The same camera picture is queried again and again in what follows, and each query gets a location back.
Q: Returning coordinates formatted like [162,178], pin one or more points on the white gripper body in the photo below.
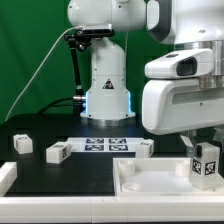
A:
[170,106]

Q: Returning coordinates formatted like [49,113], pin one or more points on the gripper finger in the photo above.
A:
[188,138]
[219,134]

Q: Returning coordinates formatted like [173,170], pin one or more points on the white square table top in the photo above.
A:
[157,177]

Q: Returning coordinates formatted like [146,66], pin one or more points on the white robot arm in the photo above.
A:
[186,24]

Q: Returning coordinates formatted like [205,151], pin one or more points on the tag marker sheet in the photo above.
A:
[98,144]

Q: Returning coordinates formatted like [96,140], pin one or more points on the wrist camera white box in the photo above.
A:
[181,64]

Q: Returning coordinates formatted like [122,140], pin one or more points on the mounted grey camera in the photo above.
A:
[100,30]

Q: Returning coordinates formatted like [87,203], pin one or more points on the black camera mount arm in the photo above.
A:
[78,99]

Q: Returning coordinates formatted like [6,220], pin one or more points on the white left fence wall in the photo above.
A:
[8,174]

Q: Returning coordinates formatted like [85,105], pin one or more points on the white fence wall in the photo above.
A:
[109,210]
[8,174]

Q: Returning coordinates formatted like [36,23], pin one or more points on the white front fence wall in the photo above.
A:
[109,210]

